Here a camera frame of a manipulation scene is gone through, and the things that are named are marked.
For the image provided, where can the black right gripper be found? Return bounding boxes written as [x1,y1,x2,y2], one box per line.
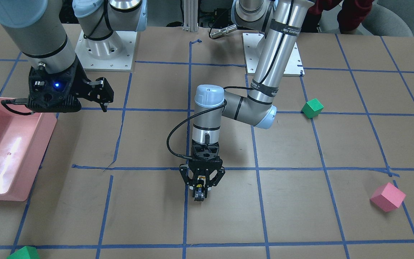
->
[67,61,114,113]

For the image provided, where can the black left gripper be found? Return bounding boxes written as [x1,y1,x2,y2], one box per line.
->
[179,142,225,190]

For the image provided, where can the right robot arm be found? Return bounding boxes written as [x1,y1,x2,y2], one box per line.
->
[0,0,147,116]

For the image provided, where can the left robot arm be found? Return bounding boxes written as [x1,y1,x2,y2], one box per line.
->
[177,0,316,196]

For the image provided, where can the pink plastic bin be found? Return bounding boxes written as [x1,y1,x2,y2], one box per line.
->
[0,98,56,201]

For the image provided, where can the green foam cube near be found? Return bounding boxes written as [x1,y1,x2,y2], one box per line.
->
[301,98,324,119]

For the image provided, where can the green foam cube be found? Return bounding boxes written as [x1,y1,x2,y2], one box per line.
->
[7,246,40,259]
[301,98,324,119]

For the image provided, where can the green foam cube far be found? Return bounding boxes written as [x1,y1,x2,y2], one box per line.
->
[7,246,40,259]

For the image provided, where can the pink foam cube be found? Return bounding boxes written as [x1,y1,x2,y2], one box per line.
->
[370,182,406,213]

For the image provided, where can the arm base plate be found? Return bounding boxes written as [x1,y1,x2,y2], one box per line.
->
[75,31,138,72]
[242,33,304,77]

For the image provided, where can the aluminium frame post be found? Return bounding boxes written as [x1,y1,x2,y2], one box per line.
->
[182,0,199,34]

